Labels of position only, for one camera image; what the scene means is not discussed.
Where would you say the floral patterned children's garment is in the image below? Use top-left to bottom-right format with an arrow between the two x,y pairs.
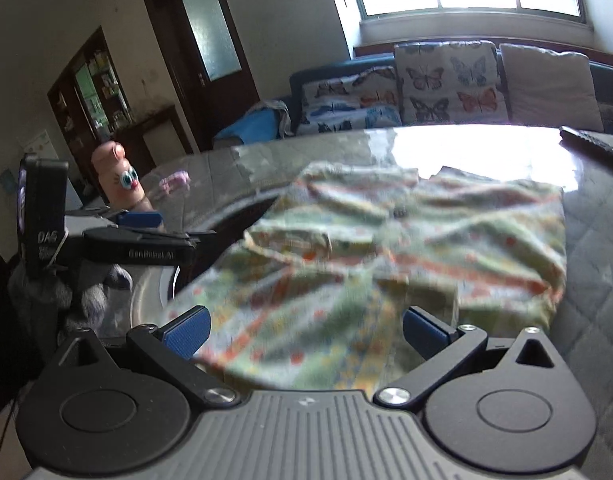
162,162 -> 567,393

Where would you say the pink googly-eyed toy figure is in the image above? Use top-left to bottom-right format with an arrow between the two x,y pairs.
92,141 -> 146,209

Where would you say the small pink object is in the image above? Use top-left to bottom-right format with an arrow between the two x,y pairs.
159,170 -> 190,194

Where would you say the dark wooden shelf cabinet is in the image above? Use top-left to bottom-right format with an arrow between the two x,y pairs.
47,28 -> 192,188

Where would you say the blue cloth on sofa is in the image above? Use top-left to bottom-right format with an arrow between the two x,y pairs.
213,100 -> 293,144

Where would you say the dark wooden door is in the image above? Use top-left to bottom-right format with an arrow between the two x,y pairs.
145,0 -> 259,151

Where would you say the butterfly cushion lying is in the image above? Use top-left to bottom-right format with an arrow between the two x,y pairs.
296,66 -> 402,136

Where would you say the black remote control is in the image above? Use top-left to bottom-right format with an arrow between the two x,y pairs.
559,126 -> 613,167

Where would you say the butterfly cushion upright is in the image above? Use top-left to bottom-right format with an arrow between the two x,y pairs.
395,41 -> 508,126

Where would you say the plain white cushion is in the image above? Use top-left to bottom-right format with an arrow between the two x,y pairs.
500,44 -> 604,132

